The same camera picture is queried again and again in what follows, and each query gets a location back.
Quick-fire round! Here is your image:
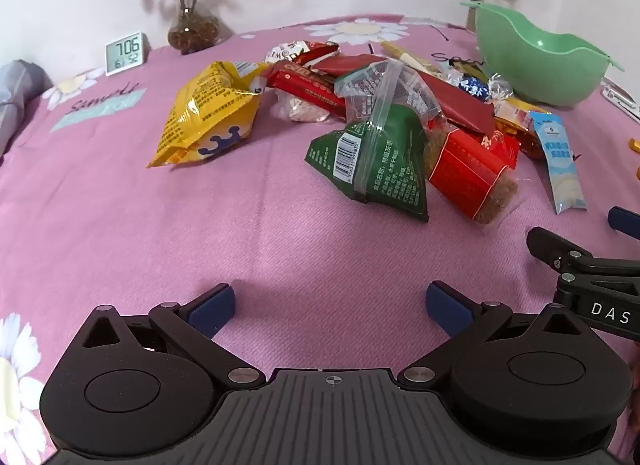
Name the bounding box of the dark red long packet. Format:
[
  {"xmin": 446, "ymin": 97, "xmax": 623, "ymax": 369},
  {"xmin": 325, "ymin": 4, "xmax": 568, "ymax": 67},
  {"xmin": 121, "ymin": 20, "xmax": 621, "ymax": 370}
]
[{"xmin": 410, "ymin": 70, "xmax": 496, "ymax": 136}]

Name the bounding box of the blue foil candy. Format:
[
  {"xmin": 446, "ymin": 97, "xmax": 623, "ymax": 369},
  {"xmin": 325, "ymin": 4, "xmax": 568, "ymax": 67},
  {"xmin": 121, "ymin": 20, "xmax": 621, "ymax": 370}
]
[{"xmin": 442, "ymin": 67, "xmax": 515, "ymax": 103}]

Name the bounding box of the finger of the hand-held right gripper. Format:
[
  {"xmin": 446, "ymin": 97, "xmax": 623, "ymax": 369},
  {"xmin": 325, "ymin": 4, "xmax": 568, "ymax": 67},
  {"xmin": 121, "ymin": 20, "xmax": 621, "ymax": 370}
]
[
  {"xmin": 608, "ymin": 206, "xmax": 640, "ymax": 235},
  {"xmin": 526, "ymin": 226, "xmax": 640, "ymax": 306}
]

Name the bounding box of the clear zip bag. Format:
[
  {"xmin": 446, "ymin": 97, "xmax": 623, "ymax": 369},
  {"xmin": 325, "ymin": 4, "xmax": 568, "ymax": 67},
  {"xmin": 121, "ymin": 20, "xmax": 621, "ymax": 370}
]
[{"xmin": 334, "ymin": 59, "xmax": 443, "ymax": 198}]

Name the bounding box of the red chocolate bar packet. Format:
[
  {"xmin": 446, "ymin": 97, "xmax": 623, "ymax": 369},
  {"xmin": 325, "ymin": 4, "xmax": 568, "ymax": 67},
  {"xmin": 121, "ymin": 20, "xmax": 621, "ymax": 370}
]
[{"xmin": 265, "ymin": 61, "xmax": 348, "ymax": 118}]

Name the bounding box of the white round cake packet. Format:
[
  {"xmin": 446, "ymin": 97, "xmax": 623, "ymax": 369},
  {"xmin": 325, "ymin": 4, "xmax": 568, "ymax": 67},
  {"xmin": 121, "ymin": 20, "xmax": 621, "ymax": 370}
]
[{"xmin": 276, "ymin": 92, "xmax": 332, "ymax": 124}]

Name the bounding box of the pink floral tablecloth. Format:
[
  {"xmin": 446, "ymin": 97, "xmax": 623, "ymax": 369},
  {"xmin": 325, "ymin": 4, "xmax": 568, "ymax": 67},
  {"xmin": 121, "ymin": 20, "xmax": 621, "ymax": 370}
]
[{"xmin": 0, "ymin": 12, "xmax": 640, "ymax": 465}]

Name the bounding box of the red snack packet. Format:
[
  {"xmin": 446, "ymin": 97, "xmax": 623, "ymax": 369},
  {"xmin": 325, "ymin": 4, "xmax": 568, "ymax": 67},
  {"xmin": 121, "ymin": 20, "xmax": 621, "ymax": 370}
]
[{"xmin": 424, "ymin": 117, "xmax": 521, "ymax": 226}]

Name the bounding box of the green snack packet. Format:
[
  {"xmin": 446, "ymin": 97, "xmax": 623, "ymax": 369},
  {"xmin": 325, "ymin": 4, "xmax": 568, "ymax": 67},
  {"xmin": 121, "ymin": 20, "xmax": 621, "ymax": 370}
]
[{"xmin": 305, "ymin": 104, "xmax": 431, "ymax": 224}]

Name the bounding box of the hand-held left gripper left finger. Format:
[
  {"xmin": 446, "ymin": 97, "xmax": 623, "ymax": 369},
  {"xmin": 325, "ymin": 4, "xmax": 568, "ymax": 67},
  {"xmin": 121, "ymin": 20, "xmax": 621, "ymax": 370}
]
[{"xmin": 65, "ymin": 283, "xmax": 268, "ymax": 393}]

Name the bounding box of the orange yellow snack packet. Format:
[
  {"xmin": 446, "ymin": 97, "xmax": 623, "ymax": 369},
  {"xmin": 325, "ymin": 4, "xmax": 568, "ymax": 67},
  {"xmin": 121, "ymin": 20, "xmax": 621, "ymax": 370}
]
[{"xmin": 492, "ymin": 97, "xmax": 548, "ymax": 160}]

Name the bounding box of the green plastic bowl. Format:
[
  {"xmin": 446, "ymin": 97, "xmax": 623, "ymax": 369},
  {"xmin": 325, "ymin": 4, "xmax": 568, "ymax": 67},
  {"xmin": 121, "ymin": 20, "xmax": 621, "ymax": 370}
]
[{"xmin": 460, "ymin": 1, "xmax": 626, "ymax": 108}]

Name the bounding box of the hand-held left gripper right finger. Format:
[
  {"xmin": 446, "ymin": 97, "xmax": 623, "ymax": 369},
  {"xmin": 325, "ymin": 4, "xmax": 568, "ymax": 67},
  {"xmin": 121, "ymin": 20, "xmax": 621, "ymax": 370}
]
[{"xmin": 397, "ymin": 281, "xmax": 601, "ymax": 391}]

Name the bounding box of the white digital clock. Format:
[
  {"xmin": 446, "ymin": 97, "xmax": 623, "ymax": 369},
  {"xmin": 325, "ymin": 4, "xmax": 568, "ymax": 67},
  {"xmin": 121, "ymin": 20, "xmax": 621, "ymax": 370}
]
[{"xmin": 105, "ymin": 32, "xmax": 150, "ymax": 77}]

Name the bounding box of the leafy plant in glass vase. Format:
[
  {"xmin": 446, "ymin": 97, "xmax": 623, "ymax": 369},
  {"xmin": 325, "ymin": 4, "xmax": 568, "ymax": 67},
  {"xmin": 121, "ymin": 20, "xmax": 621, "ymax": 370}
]
[{"xmin": 100, "ymin": 0, "xmax": 261, "ymax": 56}]

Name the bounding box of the dark red flat packet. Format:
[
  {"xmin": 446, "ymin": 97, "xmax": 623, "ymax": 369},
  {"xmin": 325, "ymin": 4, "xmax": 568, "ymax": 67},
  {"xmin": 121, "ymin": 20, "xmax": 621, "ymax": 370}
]
[{"xmin": 310, "ymin": 53, "xmax": 388, "ymax": 80}]

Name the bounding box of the red white snack bag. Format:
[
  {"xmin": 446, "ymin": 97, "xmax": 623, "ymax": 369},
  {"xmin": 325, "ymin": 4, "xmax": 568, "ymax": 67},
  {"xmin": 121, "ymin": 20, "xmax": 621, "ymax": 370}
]
[{"xmin": 264, "ymin": 40, "xmax": 341, "ymax": 66}]

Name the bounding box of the grey cloth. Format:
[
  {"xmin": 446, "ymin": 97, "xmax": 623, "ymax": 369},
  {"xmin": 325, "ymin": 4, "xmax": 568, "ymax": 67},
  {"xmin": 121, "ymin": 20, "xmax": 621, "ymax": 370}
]
[{"xmin": 0, "ymin": 59, "xmax": 53, "ymax": 156}]

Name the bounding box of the light blue stick packet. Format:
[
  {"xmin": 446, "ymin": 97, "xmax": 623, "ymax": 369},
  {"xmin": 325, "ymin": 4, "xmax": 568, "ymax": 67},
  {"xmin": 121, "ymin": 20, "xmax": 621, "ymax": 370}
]
[{"xmin": 529, "ymin": 111, "xmax": 587, "ymax": 216}]

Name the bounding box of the yellow snack bag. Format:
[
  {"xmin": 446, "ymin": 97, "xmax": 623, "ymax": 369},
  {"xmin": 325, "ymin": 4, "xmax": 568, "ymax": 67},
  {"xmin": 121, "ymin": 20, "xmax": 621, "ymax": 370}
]
[{"xmin": 146, "ymin": 61, "xmax": 266, "ymax": 169}]

